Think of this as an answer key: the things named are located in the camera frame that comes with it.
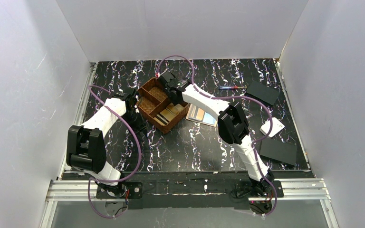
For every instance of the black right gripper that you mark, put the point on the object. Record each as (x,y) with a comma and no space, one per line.
(166,78)

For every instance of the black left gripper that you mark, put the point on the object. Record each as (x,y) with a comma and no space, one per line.
(139,120)

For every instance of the yellow VIP card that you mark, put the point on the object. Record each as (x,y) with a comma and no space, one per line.
(171,111)

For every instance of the brown woven basket card holder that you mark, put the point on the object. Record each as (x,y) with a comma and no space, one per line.
(153,101)

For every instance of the black striped yellow card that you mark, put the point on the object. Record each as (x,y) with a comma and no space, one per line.
(161,120)

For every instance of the orange card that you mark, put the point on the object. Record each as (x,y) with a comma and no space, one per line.
(197,114)

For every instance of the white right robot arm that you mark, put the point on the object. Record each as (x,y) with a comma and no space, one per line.
(233,125)

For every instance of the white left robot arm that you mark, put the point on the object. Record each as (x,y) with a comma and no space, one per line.
(86,148)

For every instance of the blue red screwdriver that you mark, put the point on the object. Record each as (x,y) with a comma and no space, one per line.
(230,87)

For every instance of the black flat box far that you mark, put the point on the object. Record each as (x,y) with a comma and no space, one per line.
(263,93)

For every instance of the black flat box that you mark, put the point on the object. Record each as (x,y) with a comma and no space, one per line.
(279,151)
(263,93)

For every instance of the white small box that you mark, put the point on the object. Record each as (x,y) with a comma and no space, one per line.
(277,126)

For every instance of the black flat box near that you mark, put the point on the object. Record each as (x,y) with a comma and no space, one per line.
(279,151)

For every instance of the aluminium frame rail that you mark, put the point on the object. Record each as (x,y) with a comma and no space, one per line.
(196,203)

